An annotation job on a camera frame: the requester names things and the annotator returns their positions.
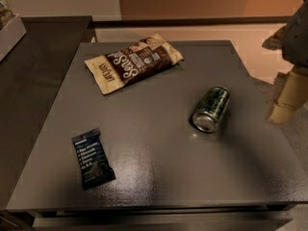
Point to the green soda can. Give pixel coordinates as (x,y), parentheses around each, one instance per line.
(211,109)

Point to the brown and cream snack bag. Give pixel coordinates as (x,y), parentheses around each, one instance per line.
(128,66)

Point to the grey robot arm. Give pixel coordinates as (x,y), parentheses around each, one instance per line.
(295,42)

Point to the dark blue protein bar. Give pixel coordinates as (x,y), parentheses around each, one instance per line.
(93,162)

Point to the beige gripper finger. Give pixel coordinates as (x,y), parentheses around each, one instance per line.
(274,42)
(290,92)

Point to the white box at left edge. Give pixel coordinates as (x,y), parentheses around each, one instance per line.
(12,29)

